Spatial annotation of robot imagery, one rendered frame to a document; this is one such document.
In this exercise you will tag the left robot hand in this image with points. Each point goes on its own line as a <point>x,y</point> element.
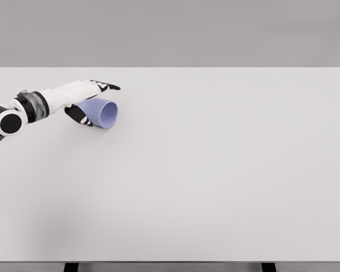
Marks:
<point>79,90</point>

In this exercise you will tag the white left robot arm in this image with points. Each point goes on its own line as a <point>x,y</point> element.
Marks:
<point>25,106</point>

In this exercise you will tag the lavender blue cup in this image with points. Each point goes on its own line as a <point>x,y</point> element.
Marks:
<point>102,112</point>

